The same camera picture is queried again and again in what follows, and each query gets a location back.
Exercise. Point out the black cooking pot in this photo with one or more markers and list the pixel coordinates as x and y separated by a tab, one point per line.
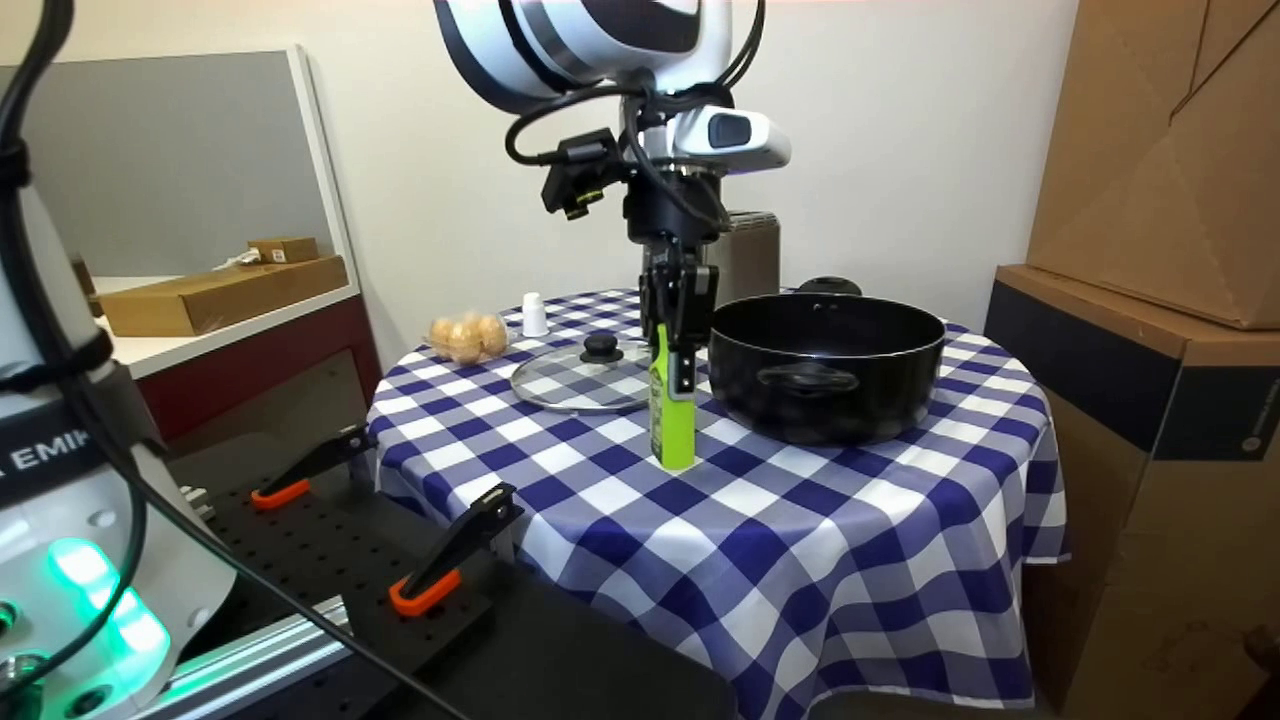
827	375

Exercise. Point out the flat cardboard box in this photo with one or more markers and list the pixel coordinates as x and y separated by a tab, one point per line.
212	301

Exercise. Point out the brown egg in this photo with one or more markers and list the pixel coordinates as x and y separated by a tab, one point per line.
494	334
465	345
442	334

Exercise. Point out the small white bottle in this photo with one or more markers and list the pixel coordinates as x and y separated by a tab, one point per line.
532	318

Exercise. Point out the grey partition board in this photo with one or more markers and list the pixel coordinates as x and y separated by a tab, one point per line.
174	161

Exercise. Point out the aluminium profile rail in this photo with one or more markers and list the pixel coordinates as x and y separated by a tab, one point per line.
255	666

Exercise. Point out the large cardboard box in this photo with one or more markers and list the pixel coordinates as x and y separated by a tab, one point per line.
1173	161

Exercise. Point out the green plastic bottle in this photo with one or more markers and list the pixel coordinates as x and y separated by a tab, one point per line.
674	435

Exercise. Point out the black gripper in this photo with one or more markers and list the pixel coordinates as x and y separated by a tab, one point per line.
676	223

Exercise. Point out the blue white checkered tablecloth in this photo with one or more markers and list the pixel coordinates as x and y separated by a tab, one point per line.
694	560

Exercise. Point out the glass lid with black knob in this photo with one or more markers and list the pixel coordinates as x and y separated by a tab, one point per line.
573	382

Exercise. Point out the black round object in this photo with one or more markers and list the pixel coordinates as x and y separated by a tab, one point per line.
827	284

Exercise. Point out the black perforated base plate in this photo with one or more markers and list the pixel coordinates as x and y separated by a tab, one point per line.
334	554

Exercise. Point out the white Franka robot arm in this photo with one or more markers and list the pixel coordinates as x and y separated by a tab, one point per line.
560	42

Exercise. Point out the desk with red front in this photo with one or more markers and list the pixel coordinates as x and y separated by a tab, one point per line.
242	367

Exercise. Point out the silver toaster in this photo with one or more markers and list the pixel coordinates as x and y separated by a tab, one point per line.
753	255

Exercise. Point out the small cardboard box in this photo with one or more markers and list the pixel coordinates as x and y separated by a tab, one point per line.
286	249

